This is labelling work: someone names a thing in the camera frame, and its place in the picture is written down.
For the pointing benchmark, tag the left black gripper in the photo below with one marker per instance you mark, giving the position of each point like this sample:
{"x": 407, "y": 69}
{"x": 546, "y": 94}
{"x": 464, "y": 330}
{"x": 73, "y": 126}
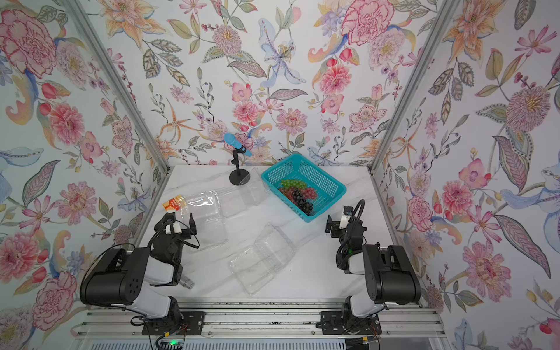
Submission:
{"x": 192, "y": 228}

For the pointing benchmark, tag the clear clamshell container back centre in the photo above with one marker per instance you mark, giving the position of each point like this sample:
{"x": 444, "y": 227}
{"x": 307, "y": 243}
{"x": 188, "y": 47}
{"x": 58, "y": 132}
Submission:
{"x": 238, "y": 199}

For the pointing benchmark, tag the clear clamshell container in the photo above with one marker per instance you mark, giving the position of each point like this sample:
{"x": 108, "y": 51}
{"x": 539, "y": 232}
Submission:
{"x": 259, "y": 264}
{"x": 238, "y": 199}
{"x": 203, "y": 213}

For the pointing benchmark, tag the green grape bunch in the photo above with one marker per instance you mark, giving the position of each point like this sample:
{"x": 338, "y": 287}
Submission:
{"x": 293, "y": 183}

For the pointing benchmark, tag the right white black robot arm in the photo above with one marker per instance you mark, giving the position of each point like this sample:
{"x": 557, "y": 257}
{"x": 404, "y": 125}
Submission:
{"x": 388, "y": 275}

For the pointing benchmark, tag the grey metal cylinder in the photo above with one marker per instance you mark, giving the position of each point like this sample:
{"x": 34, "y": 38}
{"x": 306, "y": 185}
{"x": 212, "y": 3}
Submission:
{"x": 186, "y": 282}

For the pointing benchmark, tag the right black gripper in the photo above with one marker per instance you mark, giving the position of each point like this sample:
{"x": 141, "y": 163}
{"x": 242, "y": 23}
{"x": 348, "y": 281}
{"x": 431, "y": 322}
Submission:
{"x": 337, "y": 225}

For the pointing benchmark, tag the blue microphone on black stand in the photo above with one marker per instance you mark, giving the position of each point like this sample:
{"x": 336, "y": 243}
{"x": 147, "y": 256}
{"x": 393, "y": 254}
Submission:
{"x": 239, "y": 176}

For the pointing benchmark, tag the clear clamshell container back left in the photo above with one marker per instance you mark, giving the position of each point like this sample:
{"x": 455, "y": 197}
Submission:
{"x": 203, "y": 213}

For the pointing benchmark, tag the clear clamshell container front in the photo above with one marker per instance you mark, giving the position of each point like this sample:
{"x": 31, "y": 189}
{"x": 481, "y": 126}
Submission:
{"x": 259, "y": 264}

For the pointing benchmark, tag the teal plastic mesh basket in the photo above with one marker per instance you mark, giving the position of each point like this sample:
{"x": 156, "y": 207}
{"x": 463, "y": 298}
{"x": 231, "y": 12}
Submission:
{"x": 329, "y": 189}

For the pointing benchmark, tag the orange yellow snack packet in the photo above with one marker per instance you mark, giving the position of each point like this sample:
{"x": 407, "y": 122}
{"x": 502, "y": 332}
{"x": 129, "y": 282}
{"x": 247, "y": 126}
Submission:
{"x": 175, "y": 204}

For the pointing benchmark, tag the red grape bunch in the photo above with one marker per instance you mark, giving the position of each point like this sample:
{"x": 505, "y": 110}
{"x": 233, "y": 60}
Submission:
{"x": 309, "y": 193}

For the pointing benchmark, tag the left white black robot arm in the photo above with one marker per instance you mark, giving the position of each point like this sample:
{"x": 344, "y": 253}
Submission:
{"x": 128, "y": 280}

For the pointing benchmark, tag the aluminium rail base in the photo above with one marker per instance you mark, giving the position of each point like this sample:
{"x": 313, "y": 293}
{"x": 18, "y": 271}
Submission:
{"x": 268, "y": 324}

